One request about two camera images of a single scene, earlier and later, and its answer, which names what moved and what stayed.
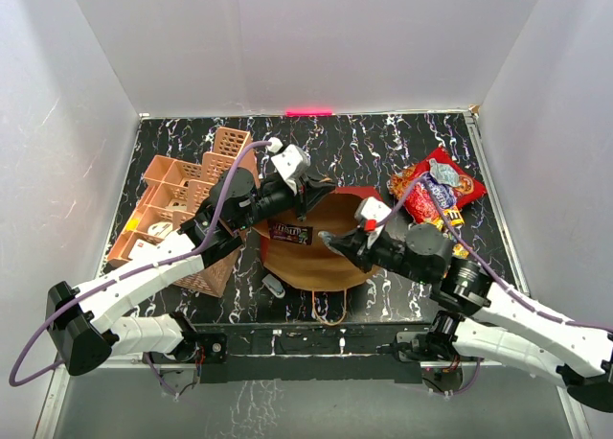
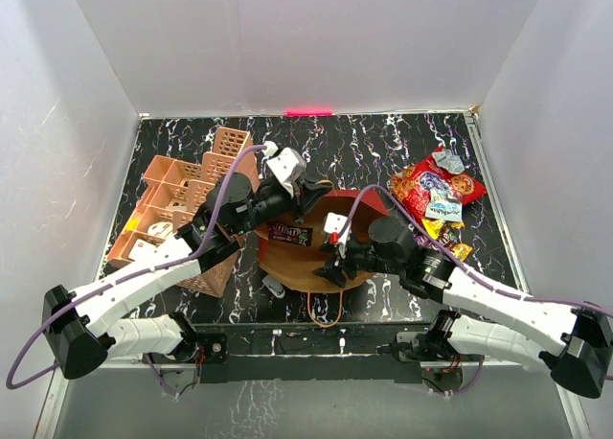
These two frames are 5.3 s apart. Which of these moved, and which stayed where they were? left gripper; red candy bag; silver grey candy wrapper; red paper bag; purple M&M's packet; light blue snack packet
Moved: light blue snack packet; silver grey candy wrapper
Stayed: purple M&M's packet; red candy bag; red paper bag; left gripper
